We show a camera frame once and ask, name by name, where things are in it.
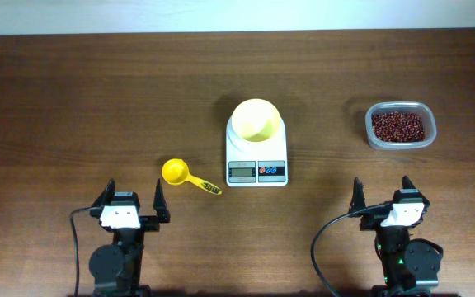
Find white digital kitchen scale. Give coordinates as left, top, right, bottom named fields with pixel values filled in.
left=225, top=119, right=289, bottom=187

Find yellow measuring scoop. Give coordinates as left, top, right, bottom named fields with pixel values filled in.
left=162, top=158, right=222, bottom=195

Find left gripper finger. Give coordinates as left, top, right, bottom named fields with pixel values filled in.
left=91, top=179, right=115, bottom=208
left=153, top=179, right=171, bottom=223

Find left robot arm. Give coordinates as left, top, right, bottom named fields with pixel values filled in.
left=88, top=180, right=171, bottom=297

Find red adzuki beans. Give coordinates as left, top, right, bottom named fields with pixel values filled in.
left=371, top=111, right=425, bottom=143

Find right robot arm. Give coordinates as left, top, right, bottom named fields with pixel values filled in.
left=348, top=177, right=444, bottom=297

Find clear plastic container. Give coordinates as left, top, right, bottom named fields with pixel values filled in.
left=365, top=101, right=437, bottom=150

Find yellow bowl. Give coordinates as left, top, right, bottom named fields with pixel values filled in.
left=230, top=98, right=281, bottom=142

